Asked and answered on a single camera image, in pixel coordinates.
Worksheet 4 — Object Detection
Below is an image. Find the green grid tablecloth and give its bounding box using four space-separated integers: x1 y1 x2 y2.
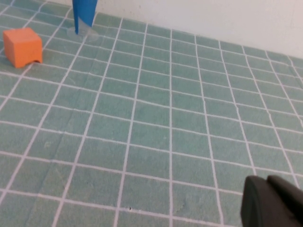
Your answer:
0 0 303 227

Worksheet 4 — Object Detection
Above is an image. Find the blue paper cone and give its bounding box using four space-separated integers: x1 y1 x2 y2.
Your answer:
72 0 99 34

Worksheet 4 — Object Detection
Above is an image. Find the orange foam cube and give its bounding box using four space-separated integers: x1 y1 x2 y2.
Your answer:
2 27 44 69

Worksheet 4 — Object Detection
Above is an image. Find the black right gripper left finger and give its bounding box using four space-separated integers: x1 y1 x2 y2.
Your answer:
240 175 303 227

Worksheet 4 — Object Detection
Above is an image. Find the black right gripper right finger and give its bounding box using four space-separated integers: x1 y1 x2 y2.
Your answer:
267 175 303 225

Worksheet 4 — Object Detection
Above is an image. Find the clear plastic cone stand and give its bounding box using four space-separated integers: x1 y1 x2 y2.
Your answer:
67 20 99 43

